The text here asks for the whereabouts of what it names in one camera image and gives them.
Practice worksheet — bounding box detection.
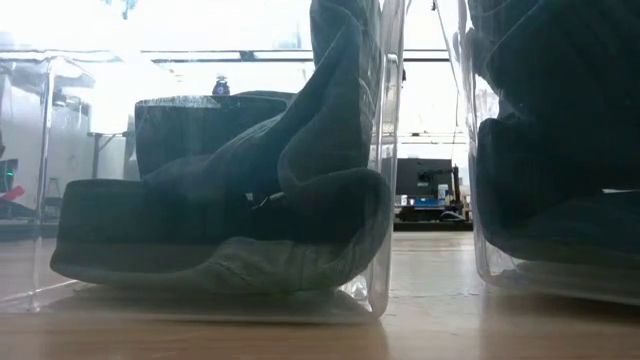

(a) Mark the dark green cap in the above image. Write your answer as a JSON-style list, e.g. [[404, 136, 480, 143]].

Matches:
[[48, 0, 394, 295]]

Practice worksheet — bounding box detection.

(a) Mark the black cap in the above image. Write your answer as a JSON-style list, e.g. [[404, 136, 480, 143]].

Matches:
[[474, 112, 640, 264]]

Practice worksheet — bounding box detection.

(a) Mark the black workstation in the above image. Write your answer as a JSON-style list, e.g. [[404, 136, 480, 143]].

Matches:
[[393, 158, 472, 232]]

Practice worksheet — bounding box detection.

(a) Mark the small clear plastic bin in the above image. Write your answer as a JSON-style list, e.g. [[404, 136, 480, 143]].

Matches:
[[432, 0, 640, 306]]

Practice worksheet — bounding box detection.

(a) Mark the large clear plastic bin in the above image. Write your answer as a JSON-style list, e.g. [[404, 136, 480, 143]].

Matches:
[[0, 0, 407, 321]]

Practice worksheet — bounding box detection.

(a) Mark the horizontal overhead frame bar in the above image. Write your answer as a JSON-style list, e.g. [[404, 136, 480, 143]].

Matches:
[[139, 48, 451, 64]]

